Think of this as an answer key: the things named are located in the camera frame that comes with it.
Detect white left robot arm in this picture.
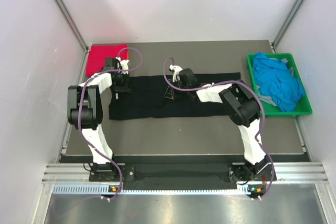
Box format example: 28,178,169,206
67,57,131,181

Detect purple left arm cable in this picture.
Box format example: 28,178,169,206
77,47,143,201

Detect blue t-shirt in bin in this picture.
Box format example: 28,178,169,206
252,51,307,112

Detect black t-shirt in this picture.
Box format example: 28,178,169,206
109,75,228,121

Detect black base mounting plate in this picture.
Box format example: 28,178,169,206
88,163,278,183

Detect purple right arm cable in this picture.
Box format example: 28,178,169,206
163,57,276,201

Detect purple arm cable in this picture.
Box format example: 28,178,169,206
163,57,276,201
77,47,143,201

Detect folded orange t-shirt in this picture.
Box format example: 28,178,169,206
126,49,130,60

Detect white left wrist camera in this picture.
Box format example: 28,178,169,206
116,57,129,74

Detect folded pink t-shirt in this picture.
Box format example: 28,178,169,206
86,44,128,77

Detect aluminium frame rail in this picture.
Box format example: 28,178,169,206
42,162,328,184

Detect grey slotted cable duct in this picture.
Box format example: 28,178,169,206
52,184,266,195

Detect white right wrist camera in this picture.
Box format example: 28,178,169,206
169,65,183,82

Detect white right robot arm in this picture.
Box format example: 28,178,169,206
166,65,269,185

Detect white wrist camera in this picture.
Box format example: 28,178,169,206
116,57,129,74
169,65,183,82

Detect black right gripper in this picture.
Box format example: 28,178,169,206
165,77,190,100

